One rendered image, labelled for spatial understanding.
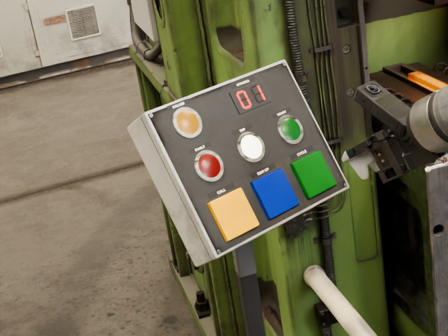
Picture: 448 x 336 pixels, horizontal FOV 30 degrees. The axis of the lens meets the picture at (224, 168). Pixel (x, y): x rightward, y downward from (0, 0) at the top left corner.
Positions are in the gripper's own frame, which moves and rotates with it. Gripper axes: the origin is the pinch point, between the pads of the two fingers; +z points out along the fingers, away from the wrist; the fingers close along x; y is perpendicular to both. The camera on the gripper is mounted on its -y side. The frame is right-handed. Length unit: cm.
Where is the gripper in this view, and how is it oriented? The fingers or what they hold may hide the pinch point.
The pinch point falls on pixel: (346, 153)
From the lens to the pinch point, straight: 149.4
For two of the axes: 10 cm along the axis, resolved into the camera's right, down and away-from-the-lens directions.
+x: 7.5, -3.4, 5.6
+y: 4.5, 8.9, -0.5
